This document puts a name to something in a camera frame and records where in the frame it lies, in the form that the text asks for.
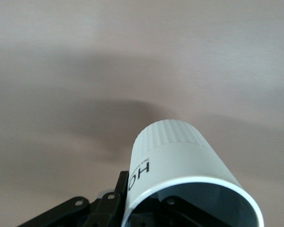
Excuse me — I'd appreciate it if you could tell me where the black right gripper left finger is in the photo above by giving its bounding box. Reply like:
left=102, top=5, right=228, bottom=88
left=83, top=170, right=130, bottom=227

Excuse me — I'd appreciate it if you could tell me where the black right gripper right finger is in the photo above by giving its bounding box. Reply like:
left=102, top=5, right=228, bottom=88
left=148, top=197, right=216, bottom=227

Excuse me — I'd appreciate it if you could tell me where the white ribbed mug grey inside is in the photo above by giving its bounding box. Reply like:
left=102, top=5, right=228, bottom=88
left=123, top=120, right=261, bottom=227

